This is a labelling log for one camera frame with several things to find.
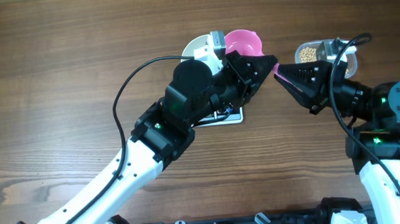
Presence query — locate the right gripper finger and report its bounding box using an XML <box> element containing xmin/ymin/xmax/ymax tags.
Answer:
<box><xmin>279</xmin><ymin>79</ymin><xmax>323</xmax><ymax>109</ymax></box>
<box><xmin>273</xmin><ymin>61</ymin><xmax>332</xmax><ymax>87</ymax></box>

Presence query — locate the pile of soybeans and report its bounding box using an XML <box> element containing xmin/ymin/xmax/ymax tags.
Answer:
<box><xmin>299</xmin><ymin>47</ymin><xmax>317</xmax><ymax>63</ymax></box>

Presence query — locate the clear plastic container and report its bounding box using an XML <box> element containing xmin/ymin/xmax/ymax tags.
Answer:
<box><xmin>294</xmin><ymin>38</ymin><xmax>358</xmax><ymax>79</ymax></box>

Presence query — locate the pink plastic scoop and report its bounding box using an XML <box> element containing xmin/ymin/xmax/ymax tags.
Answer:
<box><xmin>222</xmin><ymin>25</ymin><xmax>294</xmax><ymax>89</ymax></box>

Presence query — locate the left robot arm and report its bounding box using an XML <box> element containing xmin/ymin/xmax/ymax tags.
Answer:
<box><xmin>17</xmin><ymin>51</ymin><xmax>277</xmax><ymax>224</ymax></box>

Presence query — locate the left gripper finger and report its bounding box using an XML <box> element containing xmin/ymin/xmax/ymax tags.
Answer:
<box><xmin>242</xmin><ymin>55</ymin><xmax>277</xmax><ymax>98</ymax></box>
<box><xmin>229</xmin><ymin>51</ymin><xmax>265</xmax><ymax>84</ymax></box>

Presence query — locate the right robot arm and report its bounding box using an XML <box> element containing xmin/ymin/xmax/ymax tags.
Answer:
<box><xmin>274</xmin><ymin>61</ymin><xmax>400</xmax><ymax>224</ymax></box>

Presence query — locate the white bowl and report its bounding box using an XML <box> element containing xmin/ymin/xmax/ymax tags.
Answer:
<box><xmin>182</xmin><ymin>34</ymin><xmax>214</xmax><ymax>61</ymax></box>

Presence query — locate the white digital kitchen scale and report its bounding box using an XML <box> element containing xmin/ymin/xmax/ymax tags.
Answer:
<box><xmin>193</xmin><ymin>106</ymin><xmax>244</xmax><ymax>127</ymax></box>

